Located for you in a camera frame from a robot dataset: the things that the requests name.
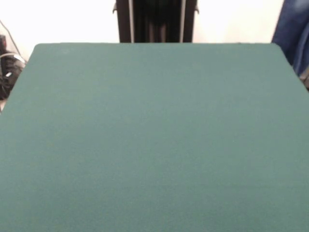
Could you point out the blue denim jeans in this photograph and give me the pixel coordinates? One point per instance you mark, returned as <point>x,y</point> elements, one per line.
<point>289,29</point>

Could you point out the dark green table cloth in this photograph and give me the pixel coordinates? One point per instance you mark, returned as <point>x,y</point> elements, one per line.
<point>144,133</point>

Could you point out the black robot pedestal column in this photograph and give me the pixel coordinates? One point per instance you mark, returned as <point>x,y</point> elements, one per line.
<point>157,19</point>

